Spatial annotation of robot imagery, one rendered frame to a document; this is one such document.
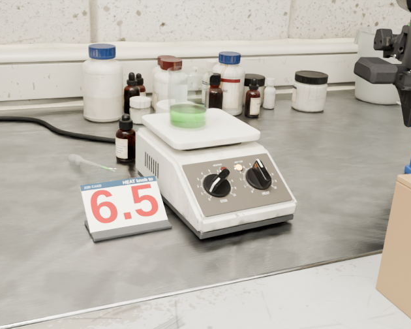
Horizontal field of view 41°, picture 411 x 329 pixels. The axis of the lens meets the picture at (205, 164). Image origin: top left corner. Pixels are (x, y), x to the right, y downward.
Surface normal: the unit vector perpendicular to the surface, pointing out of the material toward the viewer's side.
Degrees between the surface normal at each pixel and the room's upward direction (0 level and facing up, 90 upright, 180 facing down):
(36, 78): 90
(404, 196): 90
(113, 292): 0
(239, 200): 30
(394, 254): 90
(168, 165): 90
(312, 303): 0
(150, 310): 0
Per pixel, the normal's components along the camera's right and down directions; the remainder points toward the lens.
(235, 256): 0.05, -0.93
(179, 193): -0.89, 0.13
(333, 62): 0.38, 0.36
